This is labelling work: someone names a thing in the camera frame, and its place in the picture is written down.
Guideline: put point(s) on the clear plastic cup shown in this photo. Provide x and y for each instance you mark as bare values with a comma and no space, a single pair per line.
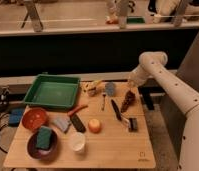
77,142

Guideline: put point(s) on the dark purple plate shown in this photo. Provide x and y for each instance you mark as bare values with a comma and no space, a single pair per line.
40,153

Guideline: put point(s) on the small dark fork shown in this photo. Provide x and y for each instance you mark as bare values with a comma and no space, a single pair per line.
103,101

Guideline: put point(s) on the green plastic tray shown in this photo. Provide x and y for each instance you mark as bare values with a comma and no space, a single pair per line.
53,91

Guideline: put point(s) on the dark red grape bunch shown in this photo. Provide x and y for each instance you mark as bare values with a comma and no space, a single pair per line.
128,100

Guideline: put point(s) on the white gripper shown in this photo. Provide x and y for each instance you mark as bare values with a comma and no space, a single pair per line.
137,77

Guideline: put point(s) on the yellow toy item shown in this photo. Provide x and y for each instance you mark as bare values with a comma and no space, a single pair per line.
91,88

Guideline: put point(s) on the blue box on floor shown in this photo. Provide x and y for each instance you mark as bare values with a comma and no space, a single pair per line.
15,116

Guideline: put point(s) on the black knife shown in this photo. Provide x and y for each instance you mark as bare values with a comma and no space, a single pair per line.
116,110

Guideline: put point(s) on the red bowl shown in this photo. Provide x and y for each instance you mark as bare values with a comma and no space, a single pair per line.
34,118

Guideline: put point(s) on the green sponge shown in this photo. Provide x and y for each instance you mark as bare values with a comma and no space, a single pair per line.
43,138

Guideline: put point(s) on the black binder clip brush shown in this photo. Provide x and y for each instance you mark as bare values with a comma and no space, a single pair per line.
131,124

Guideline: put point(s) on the grey cloth piece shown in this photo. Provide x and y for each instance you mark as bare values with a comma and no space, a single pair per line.
62,123

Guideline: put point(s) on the red yellow apple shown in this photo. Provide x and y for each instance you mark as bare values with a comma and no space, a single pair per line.
94,125

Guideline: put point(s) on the wooden table board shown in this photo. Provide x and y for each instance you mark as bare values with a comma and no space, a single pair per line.
113,147

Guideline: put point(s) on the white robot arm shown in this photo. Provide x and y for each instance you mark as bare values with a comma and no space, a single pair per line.
183,95

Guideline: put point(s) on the black remote control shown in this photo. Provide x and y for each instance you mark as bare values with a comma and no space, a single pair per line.
77,123

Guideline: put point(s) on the blue grey round object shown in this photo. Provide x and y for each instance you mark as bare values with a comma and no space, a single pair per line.
110,89

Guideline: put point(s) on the orange carrot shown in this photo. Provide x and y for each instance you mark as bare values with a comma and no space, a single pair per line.
76,109

